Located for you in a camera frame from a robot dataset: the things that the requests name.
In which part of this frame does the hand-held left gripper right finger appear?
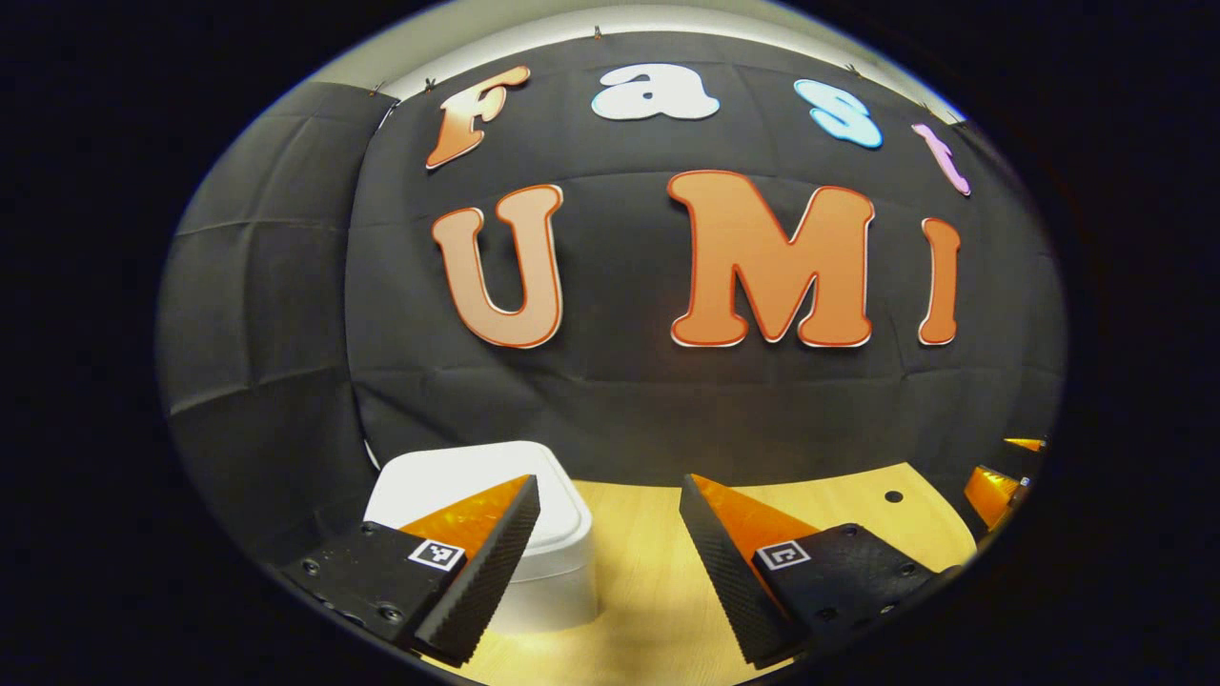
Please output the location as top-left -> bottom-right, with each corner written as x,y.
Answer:
679,474 -> 959,670

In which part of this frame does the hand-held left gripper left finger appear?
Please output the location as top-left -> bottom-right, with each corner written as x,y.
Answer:
276,474 -> 542,668

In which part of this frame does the white desktop garbage bin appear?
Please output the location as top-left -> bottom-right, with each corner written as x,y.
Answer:
364,440 -> 598,636

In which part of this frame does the wooden desktop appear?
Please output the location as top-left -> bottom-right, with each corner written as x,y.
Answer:
419,462 -> 978,686

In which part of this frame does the black backdrop cloth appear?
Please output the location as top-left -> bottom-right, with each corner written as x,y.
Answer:
157,30 -> 1067,563

